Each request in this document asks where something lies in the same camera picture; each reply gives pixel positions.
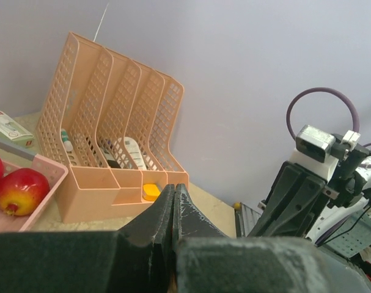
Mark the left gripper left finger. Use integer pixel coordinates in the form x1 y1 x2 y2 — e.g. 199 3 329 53
0 184 175 292

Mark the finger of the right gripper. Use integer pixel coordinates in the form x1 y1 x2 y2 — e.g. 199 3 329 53
249 162 307 237
264 173 325 237

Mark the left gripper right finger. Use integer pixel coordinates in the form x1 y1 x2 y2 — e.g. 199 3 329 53
172 183 336 293

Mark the pink plastic basket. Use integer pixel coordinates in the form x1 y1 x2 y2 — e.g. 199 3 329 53
0 139 68 233

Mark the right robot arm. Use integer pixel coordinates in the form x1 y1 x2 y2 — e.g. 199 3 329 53
249 140 371 242

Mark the yellow tape measure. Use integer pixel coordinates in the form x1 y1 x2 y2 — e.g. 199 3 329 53
142 183 162 202

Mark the orange desk file organizer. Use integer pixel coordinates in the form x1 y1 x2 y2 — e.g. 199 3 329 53
36 32 189 223

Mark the small white box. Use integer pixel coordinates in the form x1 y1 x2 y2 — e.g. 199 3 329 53
0 110 35 148

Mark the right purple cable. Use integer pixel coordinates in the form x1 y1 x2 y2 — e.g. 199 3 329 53
285 87 371 144

